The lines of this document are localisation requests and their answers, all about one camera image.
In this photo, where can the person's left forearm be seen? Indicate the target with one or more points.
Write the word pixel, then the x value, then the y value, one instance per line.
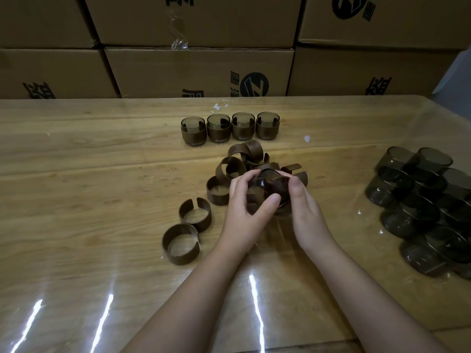
pixel 184 308

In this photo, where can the smoky tinted glass cup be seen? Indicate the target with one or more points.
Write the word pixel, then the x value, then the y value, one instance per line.
pixel 243 117
pixel 272 185
pixel 193 122
pixel 267 116
pixel 218 119

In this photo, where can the pile of brown sleeve rings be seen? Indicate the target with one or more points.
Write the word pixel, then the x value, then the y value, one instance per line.
pixel 254 147

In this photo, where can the white paper scrap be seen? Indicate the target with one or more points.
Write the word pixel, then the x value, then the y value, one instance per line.
pixel 218 106

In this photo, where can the person's left hand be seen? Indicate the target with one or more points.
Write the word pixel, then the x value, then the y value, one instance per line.
pixel 239 224

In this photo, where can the person's right hand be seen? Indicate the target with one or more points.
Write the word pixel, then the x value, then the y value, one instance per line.
pixel 309 224

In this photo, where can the person's right forearm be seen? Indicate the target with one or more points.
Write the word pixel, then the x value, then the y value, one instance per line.
pixel 368 308

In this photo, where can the cluster of smoky glass cups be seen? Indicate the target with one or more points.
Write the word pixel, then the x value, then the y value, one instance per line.
pixel 404 213

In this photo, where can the stack of brown cardboard boxes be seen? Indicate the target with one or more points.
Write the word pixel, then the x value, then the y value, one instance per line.
pixel 198 69

